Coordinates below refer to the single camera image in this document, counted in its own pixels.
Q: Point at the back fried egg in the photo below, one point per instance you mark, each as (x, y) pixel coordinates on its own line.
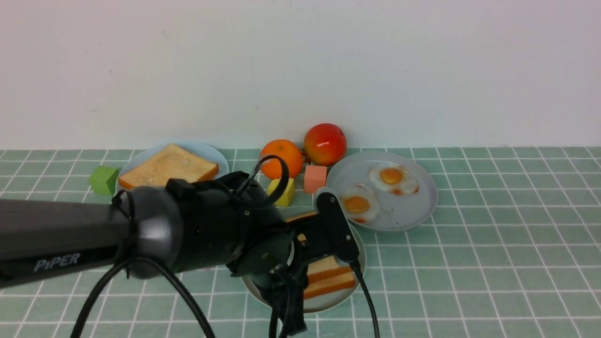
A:
(393, 179)

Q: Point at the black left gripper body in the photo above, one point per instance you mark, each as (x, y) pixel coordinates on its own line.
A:
(275, 253)

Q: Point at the yellow foam cube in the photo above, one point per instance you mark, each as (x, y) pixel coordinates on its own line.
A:
(286, 199)

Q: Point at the orange fruit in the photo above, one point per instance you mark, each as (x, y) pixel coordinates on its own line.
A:
(287, 151)

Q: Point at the green foam cube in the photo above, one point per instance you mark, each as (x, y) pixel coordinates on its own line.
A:
(103, 180)

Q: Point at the salmon foam cube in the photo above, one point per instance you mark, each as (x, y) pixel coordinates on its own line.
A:
(314, 178)

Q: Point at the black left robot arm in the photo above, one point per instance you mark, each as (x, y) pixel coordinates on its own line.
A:
(150, 231)

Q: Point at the light blue bread plate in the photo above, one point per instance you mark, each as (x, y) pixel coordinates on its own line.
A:
(202, 150)

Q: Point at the empty teal plate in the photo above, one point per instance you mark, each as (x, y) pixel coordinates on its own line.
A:
(322, 302)

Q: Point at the grey egg plate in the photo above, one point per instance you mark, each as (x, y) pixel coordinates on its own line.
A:
(398, 212)

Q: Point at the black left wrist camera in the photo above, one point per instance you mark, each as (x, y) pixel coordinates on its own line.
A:
(338, 231)

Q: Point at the red apple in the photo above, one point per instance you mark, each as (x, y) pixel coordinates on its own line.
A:
(324, 145)

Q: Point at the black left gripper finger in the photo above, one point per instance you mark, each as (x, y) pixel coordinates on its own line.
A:
(287, 318)

